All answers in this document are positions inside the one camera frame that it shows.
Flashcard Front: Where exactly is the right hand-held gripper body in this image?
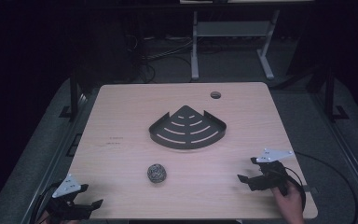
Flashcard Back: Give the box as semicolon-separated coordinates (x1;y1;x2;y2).
247;147;295;192

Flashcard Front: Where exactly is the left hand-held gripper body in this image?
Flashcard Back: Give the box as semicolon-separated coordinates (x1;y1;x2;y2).
46;174;92;223

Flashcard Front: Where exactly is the steel wool ball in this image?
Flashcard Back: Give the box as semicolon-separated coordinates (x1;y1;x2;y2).
146;163;168;184

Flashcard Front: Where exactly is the black metal corner shelf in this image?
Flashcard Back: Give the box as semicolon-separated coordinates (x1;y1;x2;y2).
148;105;227;150

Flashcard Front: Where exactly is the person's right hand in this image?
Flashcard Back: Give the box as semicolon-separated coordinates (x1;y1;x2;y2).
270;181;307;224

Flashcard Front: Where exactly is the person's left hand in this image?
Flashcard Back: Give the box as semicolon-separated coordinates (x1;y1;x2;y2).
38;210;80;224

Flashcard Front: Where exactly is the aluminium frame rail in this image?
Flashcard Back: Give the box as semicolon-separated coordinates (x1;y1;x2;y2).
311;92;358;218
20;92;90;224

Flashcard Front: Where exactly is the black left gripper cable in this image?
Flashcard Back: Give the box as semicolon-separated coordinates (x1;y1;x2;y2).
32;181;63;224

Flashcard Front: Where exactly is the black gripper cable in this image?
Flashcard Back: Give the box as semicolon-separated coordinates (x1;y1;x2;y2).
32;181;63;224
283;150;358;224

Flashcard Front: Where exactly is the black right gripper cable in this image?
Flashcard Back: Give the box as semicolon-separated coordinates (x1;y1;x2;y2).
283;150;358;224

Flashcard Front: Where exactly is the black stand post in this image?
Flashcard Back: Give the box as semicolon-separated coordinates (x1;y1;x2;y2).
321;66;350;123
59;73;90;119

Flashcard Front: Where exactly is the white metal desk frame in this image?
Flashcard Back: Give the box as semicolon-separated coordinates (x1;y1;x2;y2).
190;8;277;81

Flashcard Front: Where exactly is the bundle of floor cables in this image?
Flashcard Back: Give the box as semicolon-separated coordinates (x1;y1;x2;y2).
125;33;194;84

